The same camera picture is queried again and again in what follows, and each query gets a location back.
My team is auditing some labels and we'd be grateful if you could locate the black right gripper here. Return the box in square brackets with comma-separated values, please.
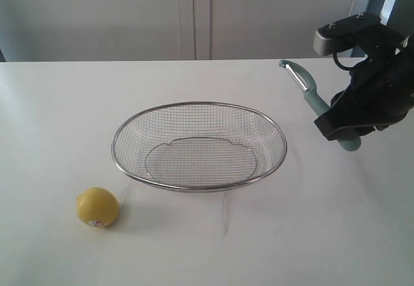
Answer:
[314, 24, 413, 140]

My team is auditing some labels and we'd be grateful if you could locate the teal handled peeler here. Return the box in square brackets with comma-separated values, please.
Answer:
[279, 60, 361, 151]

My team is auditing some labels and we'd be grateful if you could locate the yellow lemon with sticker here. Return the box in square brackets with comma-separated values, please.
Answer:
[76, 187, 120, 228]

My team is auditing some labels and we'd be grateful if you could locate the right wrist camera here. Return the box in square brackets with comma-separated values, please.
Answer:
[313, 12, 380, 56]

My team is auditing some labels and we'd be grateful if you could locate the oval wire mesh basket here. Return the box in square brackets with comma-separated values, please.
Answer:
[111, 102, 288, 192]

